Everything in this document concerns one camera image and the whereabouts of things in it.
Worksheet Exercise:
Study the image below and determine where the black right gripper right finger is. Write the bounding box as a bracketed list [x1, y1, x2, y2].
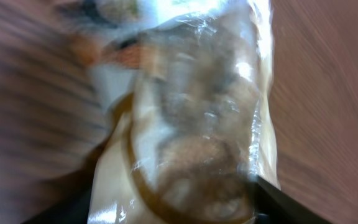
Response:
[254, 176, 331, 224]

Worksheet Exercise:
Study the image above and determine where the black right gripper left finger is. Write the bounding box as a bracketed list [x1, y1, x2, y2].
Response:
[22, 183, 92, 224]

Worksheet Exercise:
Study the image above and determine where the white brown snack pouch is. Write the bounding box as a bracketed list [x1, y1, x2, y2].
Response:
[60, 1, 278, 223]

